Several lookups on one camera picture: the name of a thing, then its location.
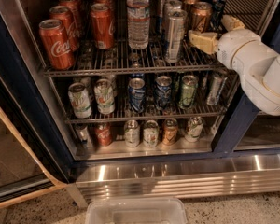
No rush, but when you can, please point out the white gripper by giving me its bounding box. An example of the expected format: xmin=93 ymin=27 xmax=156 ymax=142
xmin=189 ymin=15 xmax=260 ymax=69

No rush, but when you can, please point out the orange-brown can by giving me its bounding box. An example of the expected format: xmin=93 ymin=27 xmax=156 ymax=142
xmin=182 ymin=0 xmax=200 ymax=13
xmin=189 ymin=2 xmax=212 ymax=33

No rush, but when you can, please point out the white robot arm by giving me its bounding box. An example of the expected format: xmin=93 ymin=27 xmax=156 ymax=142
xmin=188 ymin=15 xmax=280 ymax=116

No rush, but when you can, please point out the dark blue can top shelf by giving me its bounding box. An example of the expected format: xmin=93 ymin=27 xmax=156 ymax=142
xmin=203 ymin=0 xmax=227 ymax=30

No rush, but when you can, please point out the front tall silver can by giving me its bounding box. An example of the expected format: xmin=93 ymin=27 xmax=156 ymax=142
xmin=164 ymin=9 xmax=187 ymax=63

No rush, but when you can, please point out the tall silver can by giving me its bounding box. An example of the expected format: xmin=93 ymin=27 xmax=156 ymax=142
xmin=164 ymin=9 xmax=187 ymax=63
xmin=161 ymin=0 xmax=182 ymax=31
xmin=156 ymin=0 xmax=168 ymax=35

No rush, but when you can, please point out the silver can middle shelf right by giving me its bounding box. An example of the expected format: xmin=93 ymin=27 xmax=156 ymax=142
xmin=206 ymin=72 xmax=227 ymax=105

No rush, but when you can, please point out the green can middle shelf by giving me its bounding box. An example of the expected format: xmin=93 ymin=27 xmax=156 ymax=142
xmin=178 ymin=75 xmax=198 ymax=109

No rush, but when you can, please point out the rear tall silver can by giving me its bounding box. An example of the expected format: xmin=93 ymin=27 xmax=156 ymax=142
xmin=156 ymin=0 xmax=168 ymax=35

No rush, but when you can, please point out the blue Pepsi can right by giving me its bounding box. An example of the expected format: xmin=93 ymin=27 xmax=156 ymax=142
xmin=154 ymin=76 xmax=172 ymax=110

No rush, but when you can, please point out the blue pepsi can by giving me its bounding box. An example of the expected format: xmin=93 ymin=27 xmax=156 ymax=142
xmin=154 ymin=76 xmax=172 ymax=110
xmin=128 ymin=78 xmax=146 ymax=113

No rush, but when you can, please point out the white can bottom right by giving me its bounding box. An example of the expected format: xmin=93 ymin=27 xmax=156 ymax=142
xmin=185 ymin=117 xmax=204 ymax=142

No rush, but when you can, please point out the blue Pepsi can left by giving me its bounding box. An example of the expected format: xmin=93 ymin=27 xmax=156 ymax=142
xmin=128 ymin=78 xmax=146 ymax=113

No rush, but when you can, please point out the orange can bottom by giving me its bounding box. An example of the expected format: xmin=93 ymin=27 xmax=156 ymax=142
xmin=162 ymin=119 xmax=178 ymax=146

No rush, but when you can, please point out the stainless steel fridge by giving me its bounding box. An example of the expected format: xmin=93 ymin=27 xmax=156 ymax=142
xmin=0 ymin=0 xmax=280 ymax=206

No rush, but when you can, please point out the white green 7up can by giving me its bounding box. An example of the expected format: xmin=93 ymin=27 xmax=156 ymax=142
xmin=94 ymin=78 xmax=115 ymax=115
xmin=68 ymin=82 xmax=92 ymax=119

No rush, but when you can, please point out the white can bottom left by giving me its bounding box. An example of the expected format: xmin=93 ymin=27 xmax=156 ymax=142
xmin=124 ymin=119 xmax=140 ymax=147

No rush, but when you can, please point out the red coca-cola can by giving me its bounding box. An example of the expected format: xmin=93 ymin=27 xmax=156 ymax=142
xmin=39 ymin=19 xmax=75 ymax=70
xmin=94 ymin=122 xmax=112 ymax=146
xmin=59 ymin=0 xmax=84 ymax=37
xmin=49 ymin=6 xmax=79 ymax=51

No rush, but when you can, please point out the red Coca-Cola can bottom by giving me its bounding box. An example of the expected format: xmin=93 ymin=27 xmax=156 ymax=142
xmin=94 ymin=122 xmax=112 ymax=146

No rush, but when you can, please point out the white green 7UP can left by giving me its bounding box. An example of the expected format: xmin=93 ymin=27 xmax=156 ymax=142
xmin=68 ymin=82 xmax=92 ymax=119

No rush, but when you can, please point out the front red Coca-Cola can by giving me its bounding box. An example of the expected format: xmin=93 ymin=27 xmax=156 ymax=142
xmin=39 ymin=19 xmax=75 ymax=70

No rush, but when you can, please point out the silver Red Bull can bottom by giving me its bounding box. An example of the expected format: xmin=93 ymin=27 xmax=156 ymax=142
xmin=75 ymin=124 xmax=92 ymax=149

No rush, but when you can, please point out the open glass fridge door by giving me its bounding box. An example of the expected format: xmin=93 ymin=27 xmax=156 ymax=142
xmin=0 ymin=78 xmax=65 ymax=209

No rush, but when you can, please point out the clear plastic water bottle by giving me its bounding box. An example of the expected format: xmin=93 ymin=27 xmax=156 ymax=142
xmin=126 ymin=0 xmax=150 ymax=49

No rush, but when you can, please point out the clear plastic bin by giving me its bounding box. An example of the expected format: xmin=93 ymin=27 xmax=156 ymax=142
xmin=85 ymin=198 xmax=188 ymax=224

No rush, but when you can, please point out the top wire shelf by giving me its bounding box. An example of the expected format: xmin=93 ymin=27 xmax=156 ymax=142
xmin=44 ymin=0 xmax=269 ymax=77

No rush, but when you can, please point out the wire shelf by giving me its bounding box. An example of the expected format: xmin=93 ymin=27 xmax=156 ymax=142
xmin=64 ymin=72 xmax=239 ymax=124
xmin=44 ymin=0 xmax=269 ymax=77

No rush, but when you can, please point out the middle wire shelf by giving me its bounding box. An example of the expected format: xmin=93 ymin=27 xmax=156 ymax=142
xmin=64 ymin=72 xmax=239 ymax=124

